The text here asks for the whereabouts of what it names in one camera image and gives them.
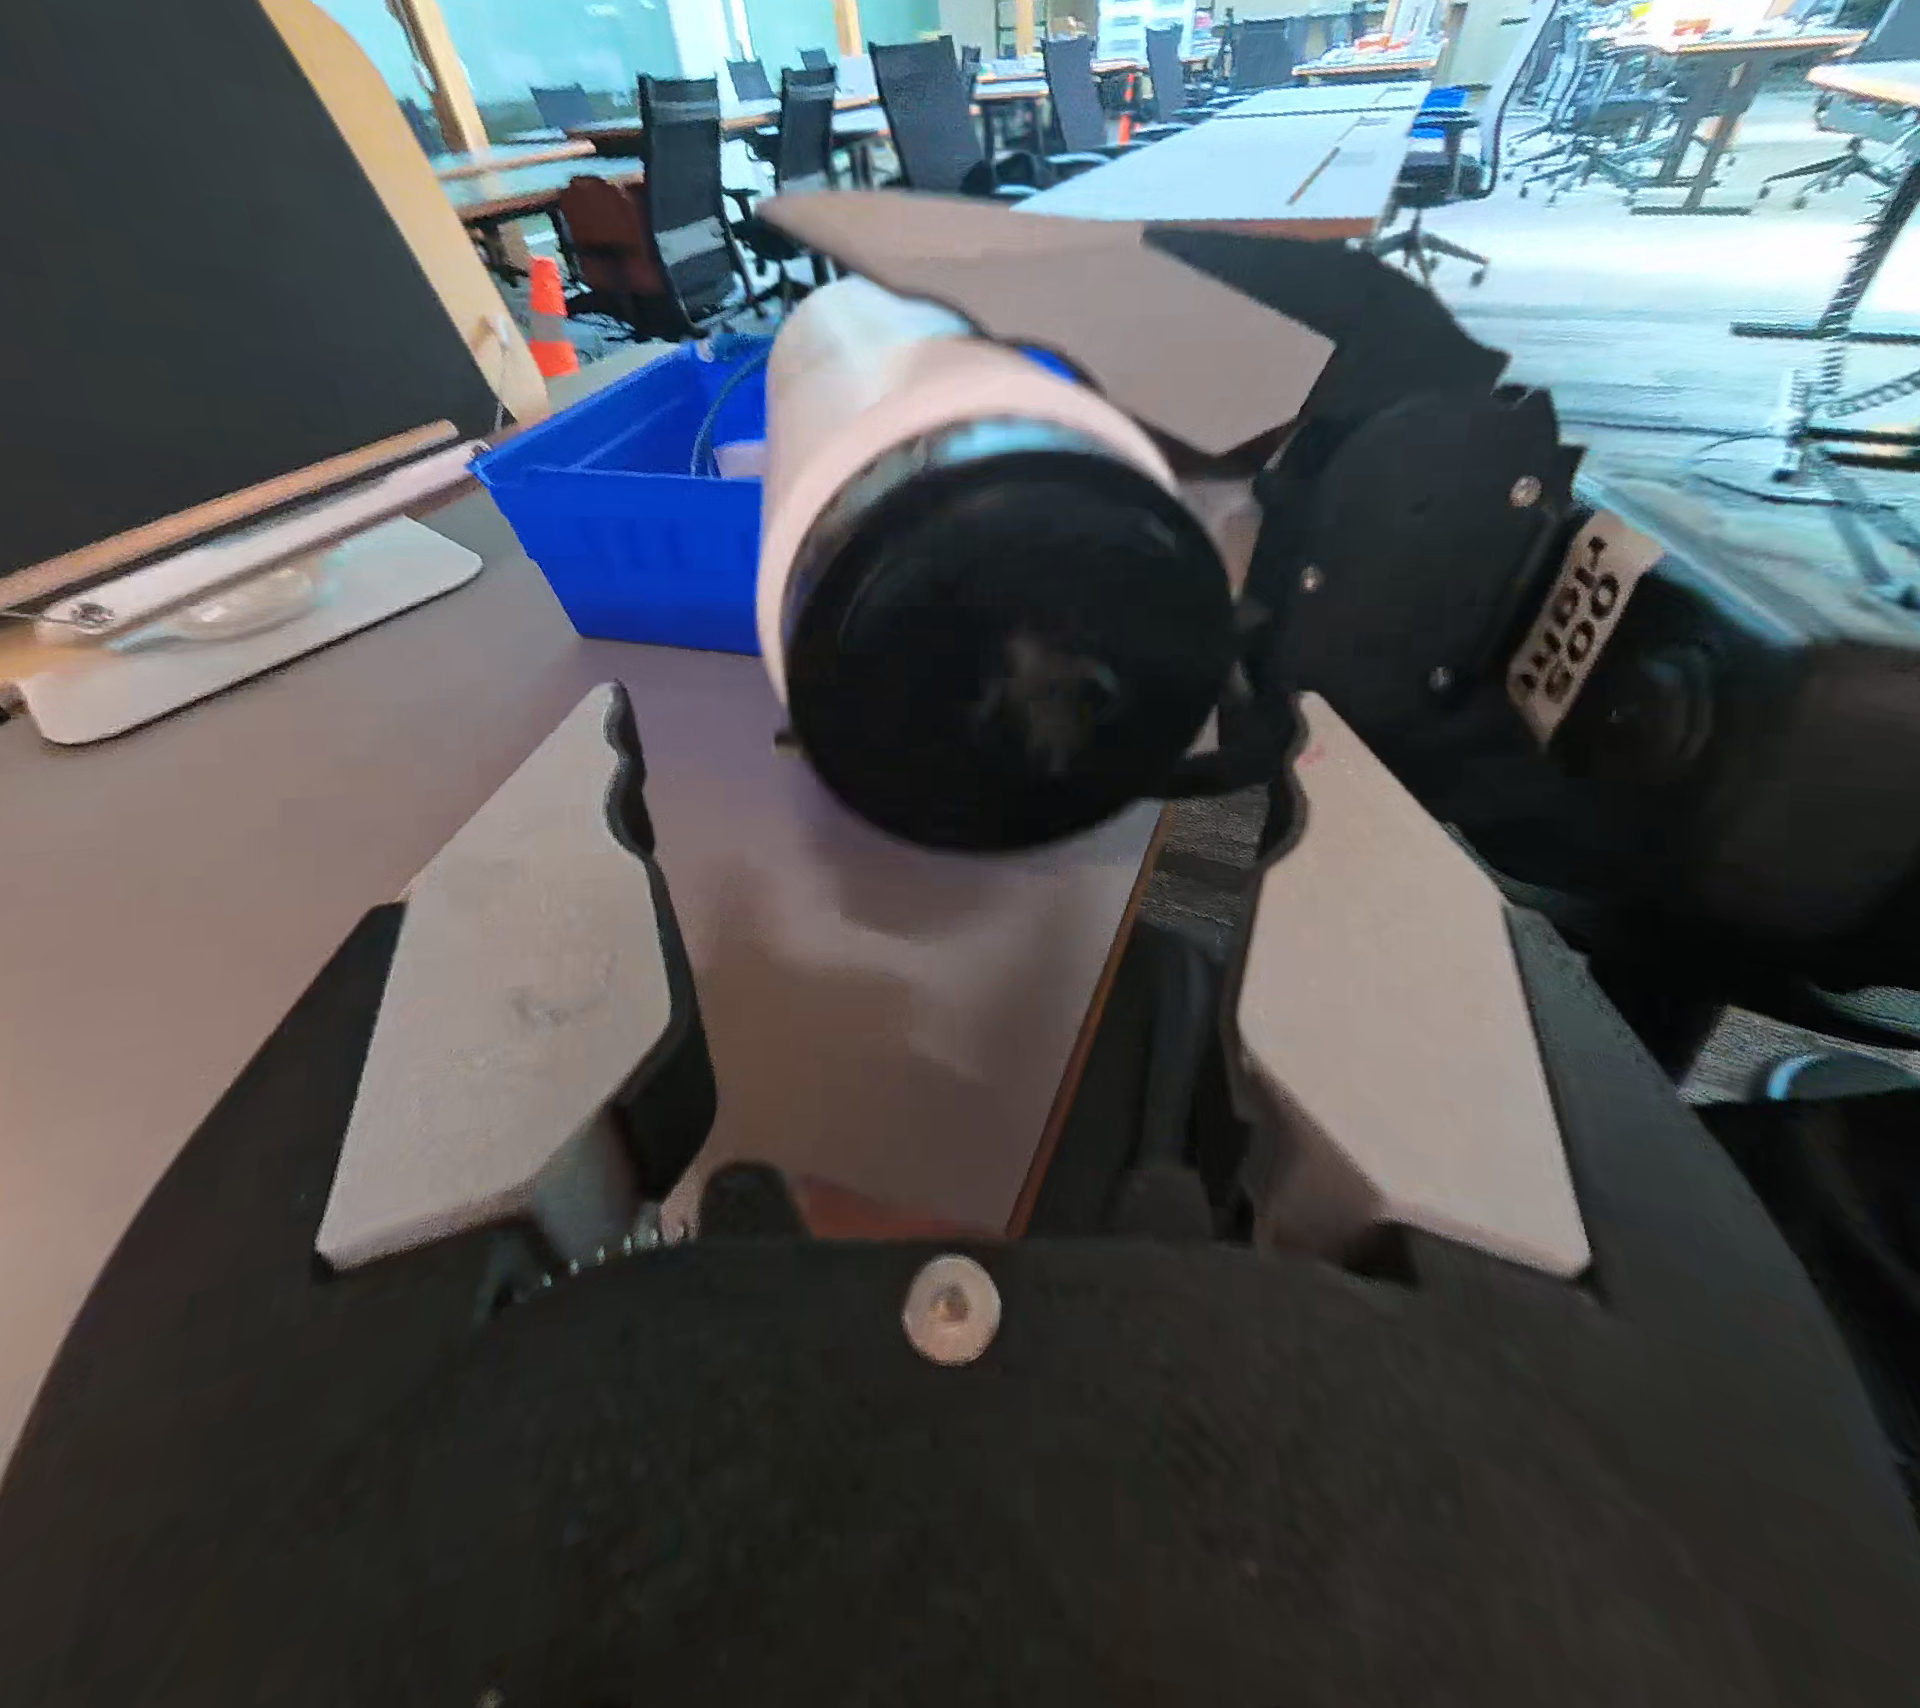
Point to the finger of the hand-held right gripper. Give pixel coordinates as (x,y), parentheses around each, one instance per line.
(1247,754)
(1111,328)

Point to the blue plastic bin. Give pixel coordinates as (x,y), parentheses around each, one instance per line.
(617,525)

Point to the black tripod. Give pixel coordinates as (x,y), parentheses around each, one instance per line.
(1860,358)

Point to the long grey table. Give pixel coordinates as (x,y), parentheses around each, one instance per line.
(1260,164)

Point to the black office chair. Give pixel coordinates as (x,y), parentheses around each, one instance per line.
(930,112)
(1470,118)
(685,195)
(1081,88)

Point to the wooden table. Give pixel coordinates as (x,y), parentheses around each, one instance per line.
(1770,65)

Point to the black computer monitor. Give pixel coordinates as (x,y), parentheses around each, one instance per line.
(181,148)

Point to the orange traffic cone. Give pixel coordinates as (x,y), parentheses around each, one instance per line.
(553,328)

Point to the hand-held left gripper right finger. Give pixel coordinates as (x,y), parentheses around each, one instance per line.
(1396,1048)

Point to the white bottle with black cap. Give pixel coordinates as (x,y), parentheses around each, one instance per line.
(900,435)

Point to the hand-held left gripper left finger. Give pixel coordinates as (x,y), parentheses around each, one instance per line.
(496,1018)

